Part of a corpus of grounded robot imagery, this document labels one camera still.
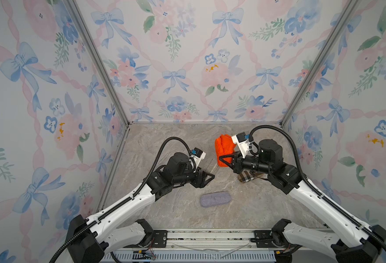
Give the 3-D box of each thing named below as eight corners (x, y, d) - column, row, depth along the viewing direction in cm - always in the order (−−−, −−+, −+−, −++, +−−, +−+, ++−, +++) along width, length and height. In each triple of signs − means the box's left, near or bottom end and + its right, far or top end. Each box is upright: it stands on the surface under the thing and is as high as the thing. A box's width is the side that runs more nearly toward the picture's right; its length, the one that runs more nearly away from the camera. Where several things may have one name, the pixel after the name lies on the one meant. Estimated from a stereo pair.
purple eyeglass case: (201, 208, 85) (201, 206, 82) (199, 196, 89) (199, 194, 86) (231, 203, 86) (232, 201, 83) (228, 193, 90) (229, 190, 87)
